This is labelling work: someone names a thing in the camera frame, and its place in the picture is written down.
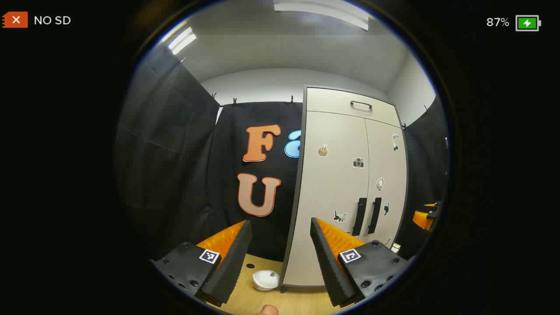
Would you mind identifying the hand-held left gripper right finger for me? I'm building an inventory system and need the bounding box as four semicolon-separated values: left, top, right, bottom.
310;217;410;308

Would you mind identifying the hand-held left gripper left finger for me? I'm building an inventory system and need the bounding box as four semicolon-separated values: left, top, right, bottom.
150;220;253;308

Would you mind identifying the grey cabinet door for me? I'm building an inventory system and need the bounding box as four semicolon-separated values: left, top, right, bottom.
364;118;408;249
282;111;370;287

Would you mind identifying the grey double-door shoe cabinet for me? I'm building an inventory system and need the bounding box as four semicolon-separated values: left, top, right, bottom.
280;85;410;293

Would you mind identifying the grey cabinet drawer front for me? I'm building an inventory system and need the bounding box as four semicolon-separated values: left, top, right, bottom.
306;87;401;128

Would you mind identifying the white bowl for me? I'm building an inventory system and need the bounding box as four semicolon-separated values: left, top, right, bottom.
252;270;280;291

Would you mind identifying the black backdrop cloth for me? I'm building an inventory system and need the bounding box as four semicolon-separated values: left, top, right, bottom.
115;44;449;263

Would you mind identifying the long ceiling light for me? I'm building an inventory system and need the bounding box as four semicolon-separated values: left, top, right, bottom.
273;0;370;32

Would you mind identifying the small ceiling light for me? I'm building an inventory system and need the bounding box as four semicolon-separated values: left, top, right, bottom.
168;27;197;55

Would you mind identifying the black right door handle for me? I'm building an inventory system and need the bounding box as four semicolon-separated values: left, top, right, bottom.
367;198;382;235

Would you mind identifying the black door handle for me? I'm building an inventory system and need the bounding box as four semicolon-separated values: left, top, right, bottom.
367;198;382;235
352;198;367;236

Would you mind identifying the black left door handle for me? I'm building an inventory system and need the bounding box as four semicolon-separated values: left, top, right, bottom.
352;198;367;236

